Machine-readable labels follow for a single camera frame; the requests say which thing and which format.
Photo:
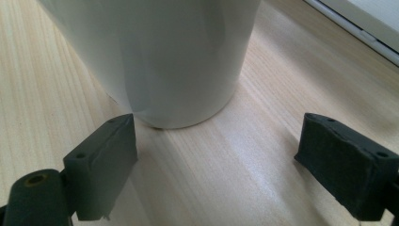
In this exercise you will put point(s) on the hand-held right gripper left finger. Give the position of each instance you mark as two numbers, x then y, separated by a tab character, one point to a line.
100	169

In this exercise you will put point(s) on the white cup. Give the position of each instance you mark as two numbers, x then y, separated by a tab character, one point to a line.
163	59

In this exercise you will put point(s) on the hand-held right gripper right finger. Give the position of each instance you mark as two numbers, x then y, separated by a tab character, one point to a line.
348	166

